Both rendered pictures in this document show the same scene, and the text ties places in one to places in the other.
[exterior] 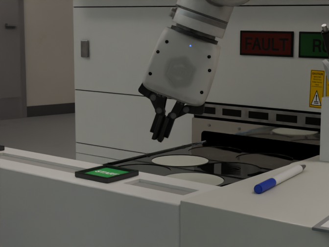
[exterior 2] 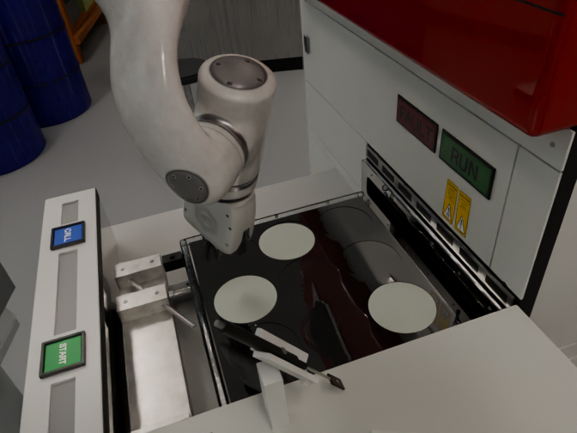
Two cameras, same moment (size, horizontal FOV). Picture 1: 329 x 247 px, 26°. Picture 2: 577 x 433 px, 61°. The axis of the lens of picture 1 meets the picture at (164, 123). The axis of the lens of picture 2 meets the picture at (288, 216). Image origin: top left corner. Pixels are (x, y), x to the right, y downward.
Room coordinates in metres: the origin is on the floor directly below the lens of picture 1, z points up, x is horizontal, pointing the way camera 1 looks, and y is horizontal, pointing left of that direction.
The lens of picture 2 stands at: (0.70, -0.42, 1.47)
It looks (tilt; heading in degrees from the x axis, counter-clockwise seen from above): 38 degrees down; 36
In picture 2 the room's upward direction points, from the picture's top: 6 degrees counter-clockwise
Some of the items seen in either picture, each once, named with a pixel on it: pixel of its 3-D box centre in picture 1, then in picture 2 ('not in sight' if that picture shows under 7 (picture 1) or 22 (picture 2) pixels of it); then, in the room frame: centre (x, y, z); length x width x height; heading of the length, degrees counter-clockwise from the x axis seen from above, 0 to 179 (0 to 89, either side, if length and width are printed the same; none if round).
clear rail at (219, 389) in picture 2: not in sight; (201, 313); (1.03, 0.00, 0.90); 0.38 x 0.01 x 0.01; 51
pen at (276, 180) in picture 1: (282, 176); not in sight; (0.81, -0.14, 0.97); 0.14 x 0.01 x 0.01; 148
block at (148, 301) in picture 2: not in sight; (143, 302); (1.01, 0.10, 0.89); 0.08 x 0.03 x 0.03; 141
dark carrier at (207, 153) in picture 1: (230, 169); (309, 279); (1.17, -0.11, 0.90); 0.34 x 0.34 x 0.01; 51
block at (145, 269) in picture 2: not in sight; (139, 270); (1.06, 0.16, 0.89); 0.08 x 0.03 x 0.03; 141
